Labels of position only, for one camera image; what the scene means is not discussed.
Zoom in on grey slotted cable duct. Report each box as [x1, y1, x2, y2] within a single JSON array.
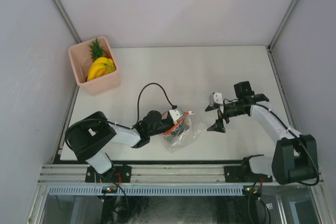
[[48, 185, 244, 196]]

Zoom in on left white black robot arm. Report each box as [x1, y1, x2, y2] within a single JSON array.
[[65, 108, 188, 182]]

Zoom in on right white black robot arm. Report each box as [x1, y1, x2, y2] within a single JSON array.
[[205, 81, 320, 186]]

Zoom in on aluminium rail frame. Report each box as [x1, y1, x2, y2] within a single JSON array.
[[38, 164, 229, 185]]

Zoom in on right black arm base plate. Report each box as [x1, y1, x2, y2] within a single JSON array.
[[224, 166, 273, 183]]

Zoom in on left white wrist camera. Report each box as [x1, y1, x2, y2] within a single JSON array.
[[169, 107, 184, 124]]

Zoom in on clear zip top bag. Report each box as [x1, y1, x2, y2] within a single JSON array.
[[160, 111, 204, 153]]

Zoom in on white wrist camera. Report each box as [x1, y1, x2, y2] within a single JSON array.
[[169, 107, 184, 124], [209, 92, 224, 105]]

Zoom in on black camera cable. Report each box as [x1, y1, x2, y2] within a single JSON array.
[[223, 98, 321, 187], [64, 83, 177, 154]]

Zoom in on fake pineapple green crown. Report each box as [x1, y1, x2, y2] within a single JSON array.
[[89, 38, 109, 62]]

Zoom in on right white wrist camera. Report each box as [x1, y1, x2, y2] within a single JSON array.
[[209, 92, 224, 105]]

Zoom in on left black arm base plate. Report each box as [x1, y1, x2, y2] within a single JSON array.
[[85, 165, 132, 184]]

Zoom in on pink plastic bin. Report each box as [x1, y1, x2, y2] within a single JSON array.
[[68, 36, 121, 95]]

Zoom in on left black camera cable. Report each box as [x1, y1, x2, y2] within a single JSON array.
[[64, 83, 177, 154]]

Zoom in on right black camera cable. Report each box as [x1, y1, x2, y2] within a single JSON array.
[[223, 98, 321, 187]]

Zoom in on yellow fake banana bunch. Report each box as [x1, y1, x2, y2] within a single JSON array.
[[87, 57, 116, 81]]

